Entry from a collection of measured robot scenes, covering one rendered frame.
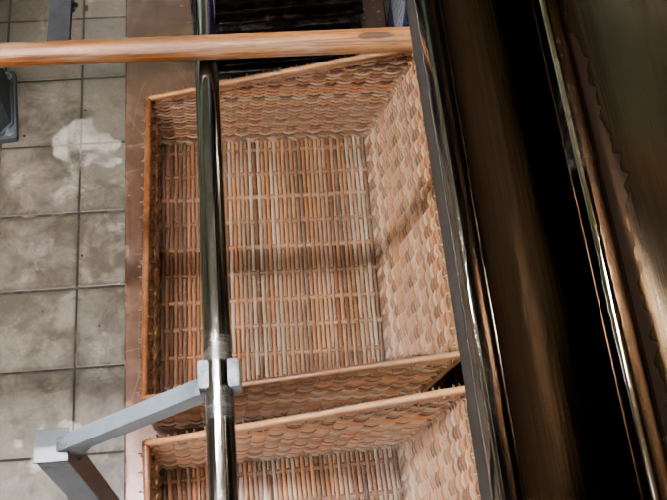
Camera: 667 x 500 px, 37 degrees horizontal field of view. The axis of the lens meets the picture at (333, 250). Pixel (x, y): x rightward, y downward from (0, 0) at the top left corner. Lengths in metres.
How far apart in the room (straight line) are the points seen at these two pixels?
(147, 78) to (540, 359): 1.30
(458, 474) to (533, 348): 0.63
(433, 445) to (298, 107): 0.65
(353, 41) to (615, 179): 0.48
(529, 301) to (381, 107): 1.01
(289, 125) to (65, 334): 0.84
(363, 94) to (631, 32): 0.97
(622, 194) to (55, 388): 1.72
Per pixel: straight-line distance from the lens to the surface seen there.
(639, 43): 0.85
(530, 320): 0.85
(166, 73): 1.99
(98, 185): 2.55
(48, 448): 1.30
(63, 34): 1.37
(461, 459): 1.44
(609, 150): 0.85
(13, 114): 2.68
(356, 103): 1.80
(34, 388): 2.36
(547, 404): 0.82
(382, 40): 1.23
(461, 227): 0.84
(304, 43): 1.22
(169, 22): 2.06
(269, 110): 1.80
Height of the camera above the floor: 2.17
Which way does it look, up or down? 64 degrees down
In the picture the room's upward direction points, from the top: 4 degrees clockwise
